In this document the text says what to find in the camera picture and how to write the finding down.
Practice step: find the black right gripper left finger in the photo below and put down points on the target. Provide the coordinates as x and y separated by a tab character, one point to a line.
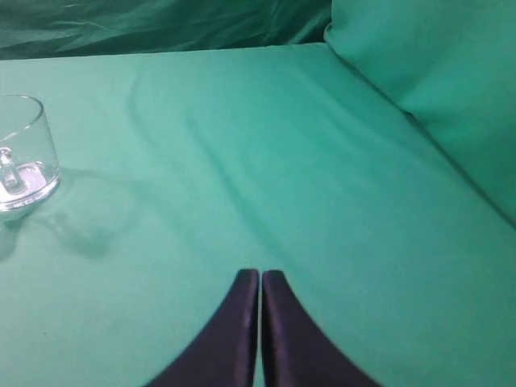
224	351

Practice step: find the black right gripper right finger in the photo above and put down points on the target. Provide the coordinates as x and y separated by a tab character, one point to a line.
295	352

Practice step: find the transparent glass cup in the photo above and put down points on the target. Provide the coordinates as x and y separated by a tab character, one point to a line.
30	170

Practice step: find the green table cloth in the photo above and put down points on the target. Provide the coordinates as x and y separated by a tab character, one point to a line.
180	168

